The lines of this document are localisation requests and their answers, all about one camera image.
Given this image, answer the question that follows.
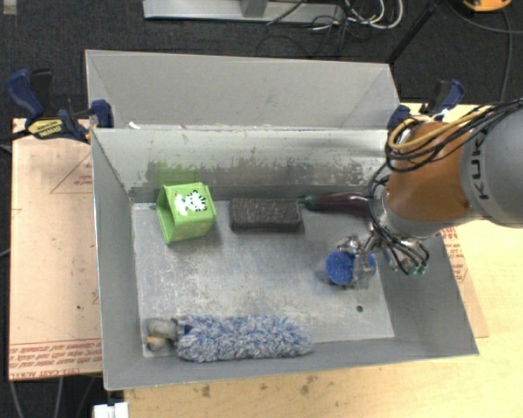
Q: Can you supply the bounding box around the purple toy eggplant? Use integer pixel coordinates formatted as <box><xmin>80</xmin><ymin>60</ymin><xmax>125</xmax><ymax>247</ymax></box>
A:
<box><xmin>297</xmin><ymin>191</ymin><xmax>372</xmax><ymax>215</ymax></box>

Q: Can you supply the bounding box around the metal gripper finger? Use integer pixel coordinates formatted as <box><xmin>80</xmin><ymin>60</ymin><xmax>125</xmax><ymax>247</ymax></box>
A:
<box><xmin>351</xmin><ymin>252</ymin><xmax>375</xmax><ymax>291</ymax></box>
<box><xmin>336</xmin><ymin>234</ymin><xmax>361</xmax><ymax>257</ymax></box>

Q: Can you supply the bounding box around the brown cardboard board red print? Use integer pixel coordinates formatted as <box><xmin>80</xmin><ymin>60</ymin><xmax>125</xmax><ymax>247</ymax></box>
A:
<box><xmin>8</xmin><ymin>118</ymin><xmax>491</xmax><ymax>382</ymax></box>

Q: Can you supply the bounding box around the green box with zebra print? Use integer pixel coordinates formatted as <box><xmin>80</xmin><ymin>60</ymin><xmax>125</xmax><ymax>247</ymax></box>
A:
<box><xmin>155</xmin><ymin>181</ymin><xmax>218</xmax><ymax>246</ymax></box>

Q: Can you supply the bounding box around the dark speckled flat block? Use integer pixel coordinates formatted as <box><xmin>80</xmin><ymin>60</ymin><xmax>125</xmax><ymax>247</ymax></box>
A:
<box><xmin>228</xmin><ymin>197</ymin><xmax>305</xmax><ymax>233</ymax></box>

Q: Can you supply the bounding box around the blue and white fluffy duster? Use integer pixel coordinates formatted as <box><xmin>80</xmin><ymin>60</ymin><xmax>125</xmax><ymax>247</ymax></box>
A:
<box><xmin>144</xmin><ymin>313</ymin><xmax>315</xmax><ymax>364</ymax></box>

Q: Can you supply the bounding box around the grey metal bin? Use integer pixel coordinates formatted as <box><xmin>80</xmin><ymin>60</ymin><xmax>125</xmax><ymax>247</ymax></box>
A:
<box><xmin>85</xmin><ymin>49</ymin><xmax>480</xmax><ymax>392</ymax></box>

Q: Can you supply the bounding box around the blue fuzzy ball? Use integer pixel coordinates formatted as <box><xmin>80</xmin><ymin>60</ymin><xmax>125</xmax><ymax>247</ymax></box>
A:
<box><xmin>325</xmin><ymin>250</ymin><xmax>378</xmax><ymax>287</ymax></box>

